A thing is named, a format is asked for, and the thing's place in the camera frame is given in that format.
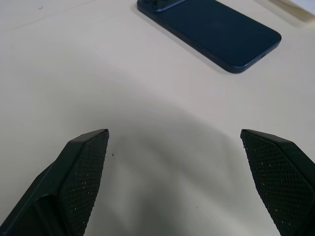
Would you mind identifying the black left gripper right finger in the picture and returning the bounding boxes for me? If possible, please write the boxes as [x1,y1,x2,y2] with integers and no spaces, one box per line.
[240,129,315,236]

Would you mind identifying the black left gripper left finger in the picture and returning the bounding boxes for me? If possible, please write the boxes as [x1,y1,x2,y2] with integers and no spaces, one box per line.
[0,129,110,236]

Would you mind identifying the dark blue smartphone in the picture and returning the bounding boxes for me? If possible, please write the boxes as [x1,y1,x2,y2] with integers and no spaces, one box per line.
[136,0,283,73]

